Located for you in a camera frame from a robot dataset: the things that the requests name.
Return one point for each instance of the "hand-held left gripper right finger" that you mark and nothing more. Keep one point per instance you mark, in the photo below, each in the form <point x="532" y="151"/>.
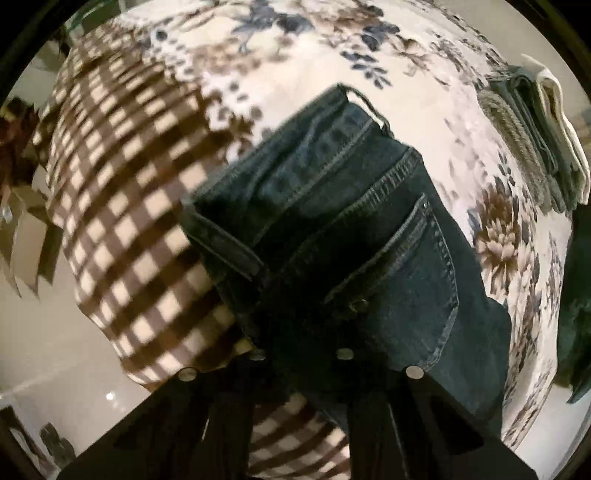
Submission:
<point x="369" y="401"/>

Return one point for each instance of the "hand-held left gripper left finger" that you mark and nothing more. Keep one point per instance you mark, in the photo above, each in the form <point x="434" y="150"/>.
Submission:
<point x="240" y="392"/>

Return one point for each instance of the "dark blue denim pants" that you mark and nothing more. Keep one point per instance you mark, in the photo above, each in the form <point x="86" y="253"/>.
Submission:
<point x="341" y="240"/>

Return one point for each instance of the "dark green cloth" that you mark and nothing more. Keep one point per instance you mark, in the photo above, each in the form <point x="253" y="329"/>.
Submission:
<point x="575" y="314"/>

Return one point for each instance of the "brown checkered blanket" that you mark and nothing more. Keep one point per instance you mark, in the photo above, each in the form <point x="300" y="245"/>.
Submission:
<point x="124" y="194"/>

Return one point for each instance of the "floral printed bed blanket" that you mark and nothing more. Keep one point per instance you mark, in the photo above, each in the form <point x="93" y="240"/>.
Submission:
<point x="461" y="138"/>

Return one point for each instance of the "folded grey-green knit garment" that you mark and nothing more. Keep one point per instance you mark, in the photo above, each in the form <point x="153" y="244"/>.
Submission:
<point x="512" y="143"/>

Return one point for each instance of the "stack of folded clothes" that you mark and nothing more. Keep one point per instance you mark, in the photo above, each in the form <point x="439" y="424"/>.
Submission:
<point x="535" y="134"/>

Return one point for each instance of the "folded cream cloth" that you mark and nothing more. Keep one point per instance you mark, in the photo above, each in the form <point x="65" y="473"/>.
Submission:
<point x="565" y="124"/>

